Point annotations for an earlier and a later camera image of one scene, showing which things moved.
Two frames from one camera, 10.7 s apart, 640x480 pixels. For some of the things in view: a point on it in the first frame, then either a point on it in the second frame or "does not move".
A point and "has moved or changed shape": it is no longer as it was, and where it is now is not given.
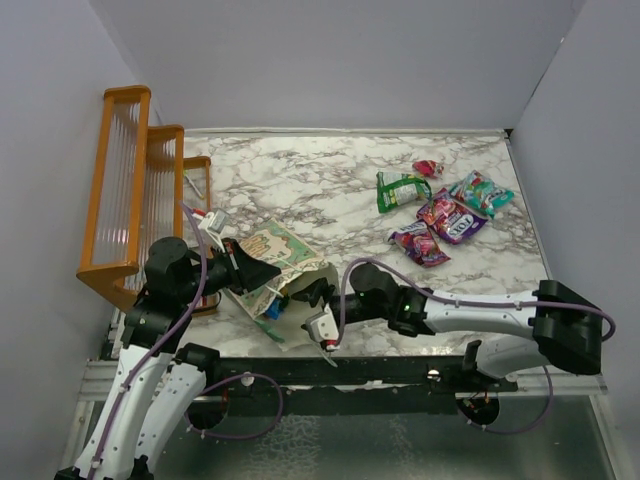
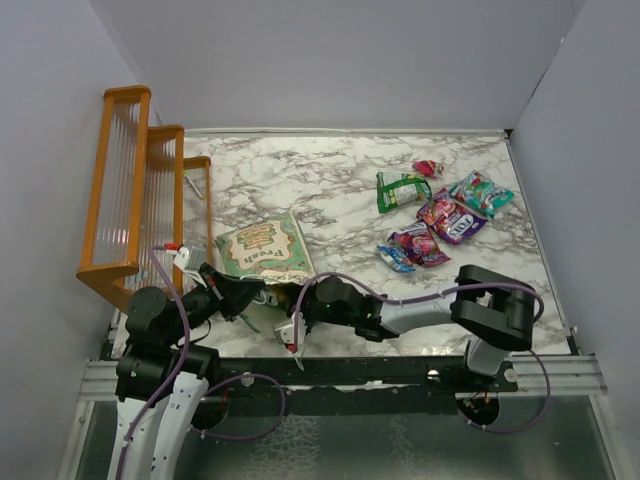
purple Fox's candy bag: [452, 219] does not move
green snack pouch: [394, 189] does not move
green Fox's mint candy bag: [480, 193] does not move
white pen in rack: [194, 187] does not move
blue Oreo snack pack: [275, 309] to [393, 256]
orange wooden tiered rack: [143, 177] does not move
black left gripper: [246, 272] to [235, 293]
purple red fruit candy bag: [417, 240] does not move
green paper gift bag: [273, 302] has moved or changed shape
